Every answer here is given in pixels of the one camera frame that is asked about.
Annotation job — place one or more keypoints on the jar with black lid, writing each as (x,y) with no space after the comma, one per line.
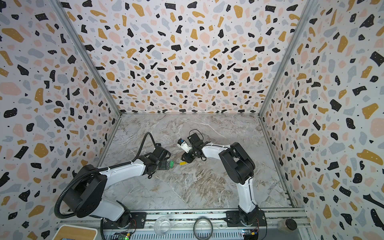
(287,225)

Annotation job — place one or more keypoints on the wooden tray white rim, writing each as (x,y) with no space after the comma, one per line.
(70,232)

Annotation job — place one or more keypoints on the clear glass bowl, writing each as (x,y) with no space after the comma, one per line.
(162,226)

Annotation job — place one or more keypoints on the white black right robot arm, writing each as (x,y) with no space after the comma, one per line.
(239,167)

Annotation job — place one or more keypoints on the aluminium corner post left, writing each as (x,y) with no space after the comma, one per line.
(62,16)

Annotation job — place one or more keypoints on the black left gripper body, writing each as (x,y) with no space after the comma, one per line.
(165,159)

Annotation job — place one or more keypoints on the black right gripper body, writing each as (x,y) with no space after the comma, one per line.
(190,155)

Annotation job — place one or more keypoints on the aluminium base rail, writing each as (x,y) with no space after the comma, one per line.
(185,219)

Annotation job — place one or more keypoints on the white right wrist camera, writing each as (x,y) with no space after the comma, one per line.
(184,145)

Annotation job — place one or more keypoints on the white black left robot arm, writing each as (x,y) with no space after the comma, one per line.
(84,194)

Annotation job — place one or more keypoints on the aluminium corner post right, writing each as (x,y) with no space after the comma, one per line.
(308,9)

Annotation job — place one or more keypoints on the aluminium corner post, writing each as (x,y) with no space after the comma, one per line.
(62,16)
(308,9)

